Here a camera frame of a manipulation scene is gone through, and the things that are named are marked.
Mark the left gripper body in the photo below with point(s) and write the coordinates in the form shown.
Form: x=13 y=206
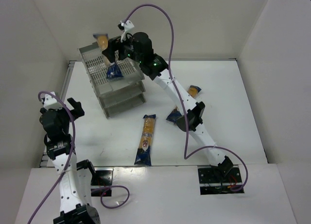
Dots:
x=73 y=108

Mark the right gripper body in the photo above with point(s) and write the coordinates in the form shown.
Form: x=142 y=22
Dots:
x=112 y=50

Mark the spaghetti bag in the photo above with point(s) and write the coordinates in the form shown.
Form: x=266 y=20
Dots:
x=113 y=70
x=175 y=113
x=143 y=156

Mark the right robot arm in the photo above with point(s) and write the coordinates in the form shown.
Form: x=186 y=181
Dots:
x=138 y=47

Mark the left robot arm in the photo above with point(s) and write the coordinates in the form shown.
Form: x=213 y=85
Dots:
x=74 y=177

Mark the grey stacked tray shelf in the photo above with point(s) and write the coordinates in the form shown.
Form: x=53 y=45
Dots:
x=114 y=96

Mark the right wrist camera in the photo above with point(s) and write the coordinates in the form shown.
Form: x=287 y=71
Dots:
x=125 y=27

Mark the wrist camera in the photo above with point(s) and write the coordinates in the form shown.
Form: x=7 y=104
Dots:
x=51 y=102
x=125 y=27

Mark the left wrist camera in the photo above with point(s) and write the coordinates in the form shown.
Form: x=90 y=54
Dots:
x=51 y=102

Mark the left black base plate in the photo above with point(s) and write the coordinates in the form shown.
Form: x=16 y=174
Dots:
x=103 y=177

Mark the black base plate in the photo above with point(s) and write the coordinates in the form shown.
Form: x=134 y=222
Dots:
x=211 y=185
x=103 y=177

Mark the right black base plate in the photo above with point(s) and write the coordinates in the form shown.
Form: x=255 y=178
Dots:
x=211 y=185

